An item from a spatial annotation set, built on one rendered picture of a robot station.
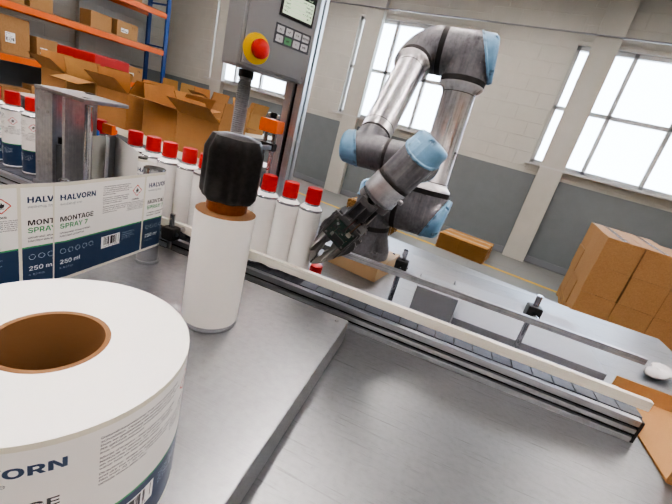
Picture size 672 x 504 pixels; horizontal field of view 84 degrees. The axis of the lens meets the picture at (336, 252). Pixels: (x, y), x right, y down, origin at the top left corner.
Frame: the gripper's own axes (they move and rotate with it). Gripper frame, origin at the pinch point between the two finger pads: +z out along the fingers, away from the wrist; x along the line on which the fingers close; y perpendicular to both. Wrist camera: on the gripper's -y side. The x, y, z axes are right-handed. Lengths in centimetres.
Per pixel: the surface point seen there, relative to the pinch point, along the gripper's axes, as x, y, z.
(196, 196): -29.2, 3.2, 10.6
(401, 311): 20.4, 4.8, -8.6
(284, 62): -36.5, -6.8, -23.3
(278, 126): -28.3, -6.3, -12.5
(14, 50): -556, -361, 316
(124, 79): -213, -172, 103
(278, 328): 5.9, 23.4, 2.9
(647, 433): 68, 1, -27
